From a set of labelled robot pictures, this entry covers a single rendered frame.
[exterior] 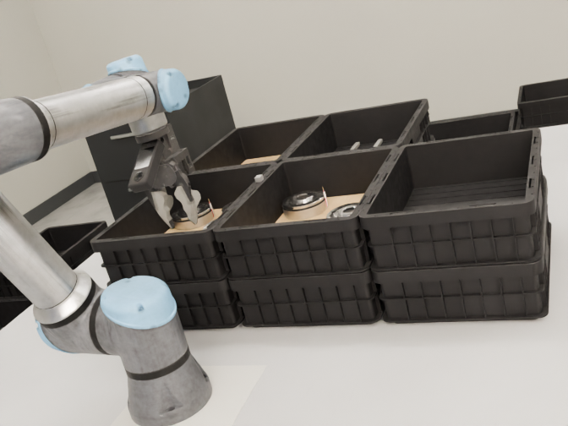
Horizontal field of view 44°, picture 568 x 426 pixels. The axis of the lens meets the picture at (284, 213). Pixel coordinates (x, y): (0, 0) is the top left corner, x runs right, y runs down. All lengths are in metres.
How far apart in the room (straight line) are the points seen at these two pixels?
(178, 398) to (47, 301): 0.27
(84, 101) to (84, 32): 4.59
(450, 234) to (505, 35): 3.54
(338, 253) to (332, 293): 0.09
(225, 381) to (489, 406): 0.48
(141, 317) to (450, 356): 0.52
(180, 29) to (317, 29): 1.02
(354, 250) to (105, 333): 0.46
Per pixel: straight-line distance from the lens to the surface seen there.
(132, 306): 1.19
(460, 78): 4.80
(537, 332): 1.29
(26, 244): 1.20
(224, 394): 1.30
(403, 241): 1.28
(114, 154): 3.29
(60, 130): 1.09
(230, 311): 1.48
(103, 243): 1.53
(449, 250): 1.27
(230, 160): 2.11
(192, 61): 5.31
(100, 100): 1.16
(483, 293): 1.30
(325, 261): 1.34
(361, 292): 1.35
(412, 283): 1.31
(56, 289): 1.25
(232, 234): 1.37
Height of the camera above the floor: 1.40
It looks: 20 degrees down
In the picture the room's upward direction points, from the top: 15 degrees counter-clockwise
